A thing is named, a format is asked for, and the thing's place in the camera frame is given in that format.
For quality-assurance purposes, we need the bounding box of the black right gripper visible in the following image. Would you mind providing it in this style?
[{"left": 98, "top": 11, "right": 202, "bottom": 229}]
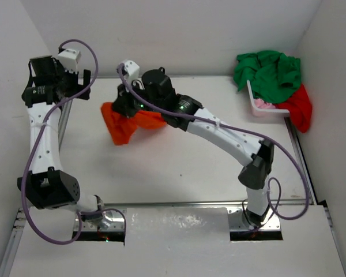
[{"left": 110, "top": 77, "right": 163, "bottom": 118}]

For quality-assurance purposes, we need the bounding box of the orange t shirt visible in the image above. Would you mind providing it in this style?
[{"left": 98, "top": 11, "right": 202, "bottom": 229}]
[{"left": 100, "top": 102, "right": 167, "bottom": 146}]

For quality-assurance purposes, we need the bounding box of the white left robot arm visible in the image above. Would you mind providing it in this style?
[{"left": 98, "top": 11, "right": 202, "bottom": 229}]
[{"left": 22, "top": 51, "right": 101, "bottom": 213}]

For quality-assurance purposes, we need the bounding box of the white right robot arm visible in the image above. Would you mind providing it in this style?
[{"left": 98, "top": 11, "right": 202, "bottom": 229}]
[{"left": 112, "top": 63, "right": 274, "bottom": 228}]

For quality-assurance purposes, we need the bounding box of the pink t shirt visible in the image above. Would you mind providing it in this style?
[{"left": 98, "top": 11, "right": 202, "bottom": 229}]
[{"left": 254, "top": 98, "right": 276, "bottom": 109}]

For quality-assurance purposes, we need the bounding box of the white plastic bin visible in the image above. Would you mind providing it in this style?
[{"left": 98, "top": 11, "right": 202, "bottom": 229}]
[{"left": 247, "top": 80, "right": 289, "bottom": 118}]

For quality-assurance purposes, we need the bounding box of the green t shirt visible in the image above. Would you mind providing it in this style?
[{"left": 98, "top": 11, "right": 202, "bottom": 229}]
[{"left": 233, "top": 50, "right": 302, "bottom": 104}]

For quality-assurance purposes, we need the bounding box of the red t shirt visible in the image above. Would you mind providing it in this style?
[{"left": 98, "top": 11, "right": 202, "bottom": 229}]
[{"left": 275, "top": 84, "right": 313, "bottom": 133}]

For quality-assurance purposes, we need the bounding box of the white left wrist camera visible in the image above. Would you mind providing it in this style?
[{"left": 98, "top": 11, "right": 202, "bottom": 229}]
[{"left": 57, "top": 48, "right": 81, "bottom": 73}]

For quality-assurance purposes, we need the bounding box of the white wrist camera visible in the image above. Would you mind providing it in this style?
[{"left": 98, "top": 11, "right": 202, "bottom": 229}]
[
  {"left": 117, "top": 59, "right": 140, "bottom": 84},
  {"left": 57, "top": 48, "right": 81, "bottom": 73}
]

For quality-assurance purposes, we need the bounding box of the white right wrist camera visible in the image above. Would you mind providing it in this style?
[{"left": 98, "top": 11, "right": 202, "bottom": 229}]
[{"left": 117, "top": 59, "right": 140, "bottom": 84}]

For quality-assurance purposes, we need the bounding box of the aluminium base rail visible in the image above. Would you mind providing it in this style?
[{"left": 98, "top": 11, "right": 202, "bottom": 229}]
[{"left": 73, "top": 202, "right": 281, "bottom": 239}]

